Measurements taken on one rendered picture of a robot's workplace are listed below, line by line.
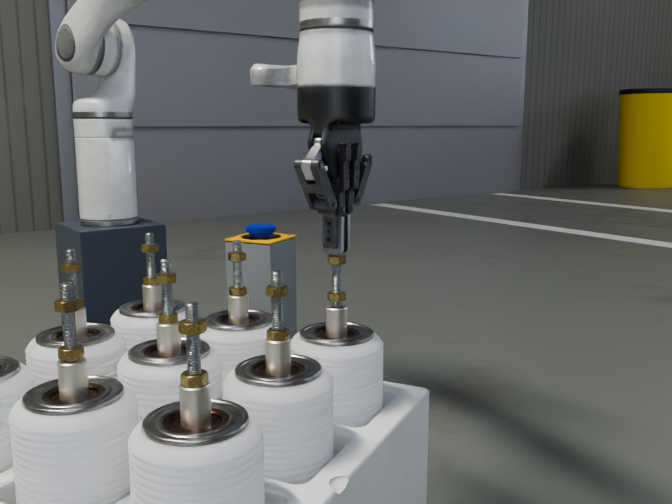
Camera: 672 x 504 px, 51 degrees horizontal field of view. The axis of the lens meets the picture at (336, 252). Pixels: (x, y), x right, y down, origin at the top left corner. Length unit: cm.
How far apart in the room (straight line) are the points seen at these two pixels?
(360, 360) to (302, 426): 12
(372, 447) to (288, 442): 9
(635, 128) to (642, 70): 102
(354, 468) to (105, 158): 72
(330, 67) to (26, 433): 39
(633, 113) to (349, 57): 491
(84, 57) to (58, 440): 72
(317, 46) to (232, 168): 297
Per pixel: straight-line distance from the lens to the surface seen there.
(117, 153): 117
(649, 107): 548
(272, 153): 373
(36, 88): 332
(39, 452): 58
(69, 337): 58
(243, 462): 50
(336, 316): 70
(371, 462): 64
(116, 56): 119
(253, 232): 92
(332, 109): 65
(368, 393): 70
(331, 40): 66
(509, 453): 107
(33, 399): 60
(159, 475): 50
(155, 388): 65
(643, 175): 552
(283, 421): 59
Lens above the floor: 46
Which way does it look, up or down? 10 degrees down
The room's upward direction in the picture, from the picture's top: straight up
